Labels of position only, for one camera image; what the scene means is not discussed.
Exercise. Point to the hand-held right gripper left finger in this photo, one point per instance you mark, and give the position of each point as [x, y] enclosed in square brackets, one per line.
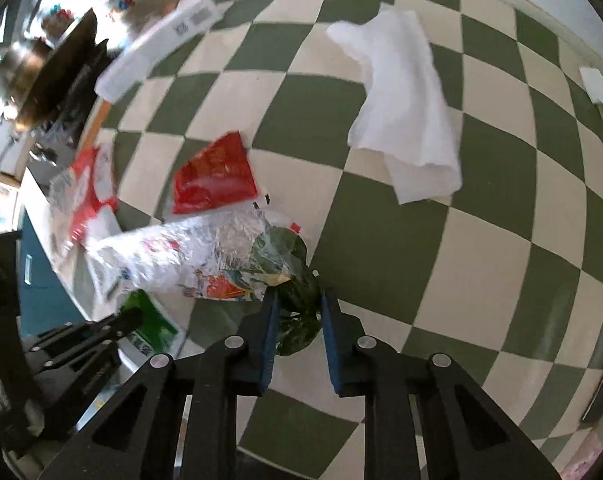
[271, 332]

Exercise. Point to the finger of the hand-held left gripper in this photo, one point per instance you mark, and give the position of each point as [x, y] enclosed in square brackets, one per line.
[93, 385]
[124, 321]

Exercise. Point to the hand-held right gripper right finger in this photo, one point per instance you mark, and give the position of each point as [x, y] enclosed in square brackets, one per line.
[330, 342]

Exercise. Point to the green plastic wrapper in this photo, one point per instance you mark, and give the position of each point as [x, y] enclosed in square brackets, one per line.
[294, 280]

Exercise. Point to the green and white packet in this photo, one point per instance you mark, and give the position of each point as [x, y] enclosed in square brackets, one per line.
[151, 322]

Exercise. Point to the blue cabinet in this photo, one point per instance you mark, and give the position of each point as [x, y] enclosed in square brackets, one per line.
[38, 280]

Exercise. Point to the clear printed plastic wrapper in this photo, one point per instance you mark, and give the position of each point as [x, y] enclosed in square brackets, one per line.
[181, 255]

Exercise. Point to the red and white plastic bag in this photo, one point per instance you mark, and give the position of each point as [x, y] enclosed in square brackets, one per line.
[88, 195]

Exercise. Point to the red foil packet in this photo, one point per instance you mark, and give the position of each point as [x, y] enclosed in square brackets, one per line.
[214, 175]

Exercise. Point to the orange stick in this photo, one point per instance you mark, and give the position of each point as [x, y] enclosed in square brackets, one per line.
[95, 125]

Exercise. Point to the white paper towel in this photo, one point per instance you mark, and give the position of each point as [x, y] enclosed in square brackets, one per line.
[406, 105]

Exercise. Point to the black pan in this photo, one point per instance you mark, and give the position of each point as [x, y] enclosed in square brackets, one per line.
[63, 67]

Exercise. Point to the steel pot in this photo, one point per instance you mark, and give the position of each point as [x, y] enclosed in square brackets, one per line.
[16, 75]

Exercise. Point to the long white cardboard box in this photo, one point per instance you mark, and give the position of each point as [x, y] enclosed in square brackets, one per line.
[154, 42]

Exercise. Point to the small white card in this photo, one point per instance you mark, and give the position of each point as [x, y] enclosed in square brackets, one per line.
[596, 85]

